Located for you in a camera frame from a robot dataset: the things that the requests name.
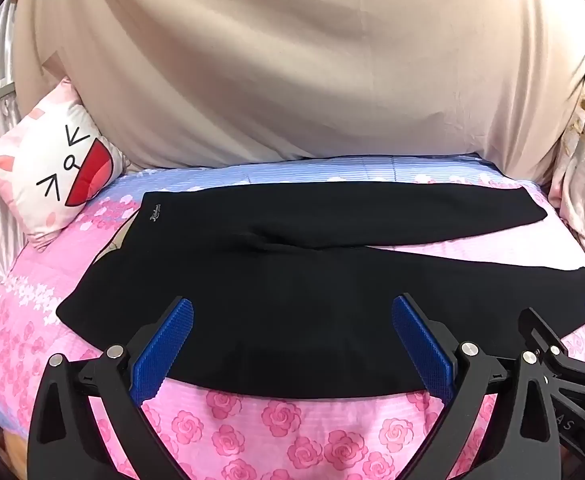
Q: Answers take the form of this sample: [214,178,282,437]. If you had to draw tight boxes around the pink floral bed sheet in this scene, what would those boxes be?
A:
[0,152,585,480]

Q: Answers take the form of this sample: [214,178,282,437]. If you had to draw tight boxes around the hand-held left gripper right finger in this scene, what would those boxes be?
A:
[391,294,564,480]

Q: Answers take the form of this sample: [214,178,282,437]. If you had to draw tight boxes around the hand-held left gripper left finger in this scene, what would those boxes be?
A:
[26,296,196,480]

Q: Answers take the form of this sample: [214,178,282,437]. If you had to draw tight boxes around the black pants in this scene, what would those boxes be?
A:
[55,182,585,402]

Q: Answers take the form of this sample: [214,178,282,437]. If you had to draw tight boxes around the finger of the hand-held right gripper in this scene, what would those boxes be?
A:
[519,307,585,397]

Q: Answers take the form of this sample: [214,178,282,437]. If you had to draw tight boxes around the cat face pillow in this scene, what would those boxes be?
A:
[0,77,129,251]

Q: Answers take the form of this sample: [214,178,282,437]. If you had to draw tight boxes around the beige curtain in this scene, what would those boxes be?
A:
[12,0,585,183]

